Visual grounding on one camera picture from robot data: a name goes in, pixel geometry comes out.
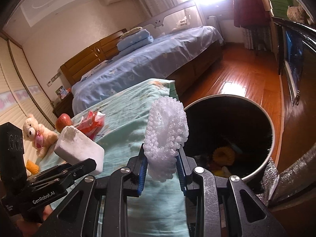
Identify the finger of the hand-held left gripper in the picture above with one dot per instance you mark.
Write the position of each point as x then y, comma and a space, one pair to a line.
81, 169
44, 175

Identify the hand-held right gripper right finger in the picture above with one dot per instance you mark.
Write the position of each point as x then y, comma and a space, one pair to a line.
182, 177

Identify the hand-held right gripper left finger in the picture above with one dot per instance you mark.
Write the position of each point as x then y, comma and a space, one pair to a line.
141, 177

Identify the yellow corn toy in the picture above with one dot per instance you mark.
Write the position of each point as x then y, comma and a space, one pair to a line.
33, 167

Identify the white foam block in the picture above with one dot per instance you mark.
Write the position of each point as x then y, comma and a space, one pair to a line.
79, 148

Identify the yellow snack packet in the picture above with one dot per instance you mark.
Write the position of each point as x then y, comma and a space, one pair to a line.
222, 171

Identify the red and white packet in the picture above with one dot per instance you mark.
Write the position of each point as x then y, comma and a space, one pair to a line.
90, 123

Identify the white foam fruit net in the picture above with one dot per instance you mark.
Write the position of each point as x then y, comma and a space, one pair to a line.
165, 133

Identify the black round trash bin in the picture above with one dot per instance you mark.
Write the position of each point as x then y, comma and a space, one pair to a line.
234, 123

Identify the person's left hand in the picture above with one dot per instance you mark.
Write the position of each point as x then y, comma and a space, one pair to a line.
27, 229

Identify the cream teddy bear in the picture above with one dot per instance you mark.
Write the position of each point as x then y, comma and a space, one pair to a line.
39, 135

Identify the red yellow apple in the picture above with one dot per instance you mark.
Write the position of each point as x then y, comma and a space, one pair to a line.
63, 123

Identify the wooden nightstand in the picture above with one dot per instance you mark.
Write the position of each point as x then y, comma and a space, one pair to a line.
63, 106

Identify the cream sliding wardrobe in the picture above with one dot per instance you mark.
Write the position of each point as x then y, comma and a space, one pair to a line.
19, 84

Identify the flat white blue pillow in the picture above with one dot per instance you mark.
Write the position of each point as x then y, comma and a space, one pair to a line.
95, 71

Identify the silver foil cover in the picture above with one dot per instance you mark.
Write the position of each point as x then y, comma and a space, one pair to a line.
291, 175

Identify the wooden headboard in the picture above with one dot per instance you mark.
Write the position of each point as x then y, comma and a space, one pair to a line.
86, 59

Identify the bed with blue sheet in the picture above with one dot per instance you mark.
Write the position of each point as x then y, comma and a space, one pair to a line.
148, 61

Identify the folded blue blanket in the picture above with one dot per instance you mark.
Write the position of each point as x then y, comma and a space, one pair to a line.
134, 43

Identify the small patterned pillow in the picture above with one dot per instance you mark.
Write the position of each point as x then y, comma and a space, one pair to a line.
130, 32

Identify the white radiator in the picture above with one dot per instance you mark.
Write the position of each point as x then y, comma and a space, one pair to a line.
214, 24

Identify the black glass-door cabinet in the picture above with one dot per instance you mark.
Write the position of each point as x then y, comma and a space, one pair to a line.
296, 61

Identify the dark red coat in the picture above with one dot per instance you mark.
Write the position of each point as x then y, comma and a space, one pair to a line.
249, 7

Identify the brown plush toy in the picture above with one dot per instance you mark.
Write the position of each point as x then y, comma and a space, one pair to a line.
298, 13

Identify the stack of green boxes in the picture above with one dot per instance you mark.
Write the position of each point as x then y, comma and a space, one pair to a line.
279, 0

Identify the small photo frame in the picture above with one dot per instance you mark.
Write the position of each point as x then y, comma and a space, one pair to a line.
62, 91

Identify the wall switch panel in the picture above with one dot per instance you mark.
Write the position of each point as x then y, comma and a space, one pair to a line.
54, 79

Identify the grey bed guard rail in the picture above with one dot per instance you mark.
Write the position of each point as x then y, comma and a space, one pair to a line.
172, 12

